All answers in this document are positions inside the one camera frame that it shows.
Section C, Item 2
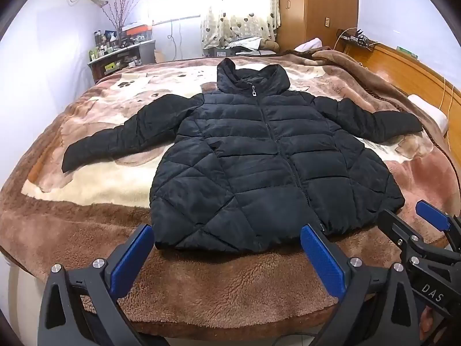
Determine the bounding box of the heart patterned curtain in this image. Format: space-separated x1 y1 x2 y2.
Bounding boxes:
199 0 281 49

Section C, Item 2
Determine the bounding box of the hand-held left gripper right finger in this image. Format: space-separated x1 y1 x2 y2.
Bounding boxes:
300 224 421 346

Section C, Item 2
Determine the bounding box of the green packet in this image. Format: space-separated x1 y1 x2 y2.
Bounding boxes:
396 45 419 59

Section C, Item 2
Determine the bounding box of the white foam pillow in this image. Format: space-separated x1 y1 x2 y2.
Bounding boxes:
407 94 449 134

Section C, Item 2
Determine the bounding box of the bright window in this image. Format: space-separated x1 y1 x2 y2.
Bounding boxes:
146 0 202 24

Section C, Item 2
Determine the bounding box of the wooden wardrobe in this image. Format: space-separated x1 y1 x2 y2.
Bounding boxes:
277 0 359 53

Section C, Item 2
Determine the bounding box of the orange box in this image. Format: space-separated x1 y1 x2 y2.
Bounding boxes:
122 24 149 39

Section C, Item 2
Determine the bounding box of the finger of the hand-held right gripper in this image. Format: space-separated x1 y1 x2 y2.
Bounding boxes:
415 200 461 256
377 210 433 271

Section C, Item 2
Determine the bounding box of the wooden bed headboard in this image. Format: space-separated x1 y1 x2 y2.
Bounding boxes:
337 29 461 125

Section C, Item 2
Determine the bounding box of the dark storage box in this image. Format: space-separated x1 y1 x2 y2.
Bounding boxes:
203 45 232 58

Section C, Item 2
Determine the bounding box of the black puffer jacket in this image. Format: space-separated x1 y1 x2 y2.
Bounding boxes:
61 58 424 253

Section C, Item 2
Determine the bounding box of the vase with bare branches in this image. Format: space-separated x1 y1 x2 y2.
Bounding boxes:
101 0 143 49

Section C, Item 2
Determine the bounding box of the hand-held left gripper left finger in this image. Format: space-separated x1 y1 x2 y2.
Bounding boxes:
37 223 170 346

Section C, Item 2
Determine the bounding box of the white folded cloth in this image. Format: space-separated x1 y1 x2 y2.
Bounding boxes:
294 38 325 52

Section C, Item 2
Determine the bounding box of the cluttered dark desk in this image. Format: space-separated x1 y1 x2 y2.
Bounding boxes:
87 39 157 83

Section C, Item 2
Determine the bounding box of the brown printed fleece blanket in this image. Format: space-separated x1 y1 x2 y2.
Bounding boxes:
0 48 451 332

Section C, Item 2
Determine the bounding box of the power strip with chargers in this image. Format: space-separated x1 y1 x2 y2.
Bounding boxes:
340 31 375 47

